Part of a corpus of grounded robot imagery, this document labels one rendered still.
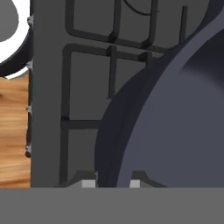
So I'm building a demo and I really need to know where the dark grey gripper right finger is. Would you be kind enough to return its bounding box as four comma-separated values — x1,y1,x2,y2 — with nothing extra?
129,170,169,189

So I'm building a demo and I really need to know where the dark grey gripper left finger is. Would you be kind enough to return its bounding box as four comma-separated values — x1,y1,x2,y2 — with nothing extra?
53,169,98,189

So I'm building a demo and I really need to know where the dark grey pot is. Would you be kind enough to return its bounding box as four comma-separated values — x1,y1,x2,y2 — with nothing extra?
94,0,224,189

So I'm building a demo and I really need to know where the grey hob with black grates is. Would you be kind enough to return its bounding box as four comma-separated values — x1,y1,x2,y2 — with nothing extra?
27,0,215,189

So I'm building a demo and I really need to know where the white and black round dish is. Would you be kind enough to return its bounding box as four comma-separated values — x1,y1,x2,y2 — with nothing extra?
0,0,33,81

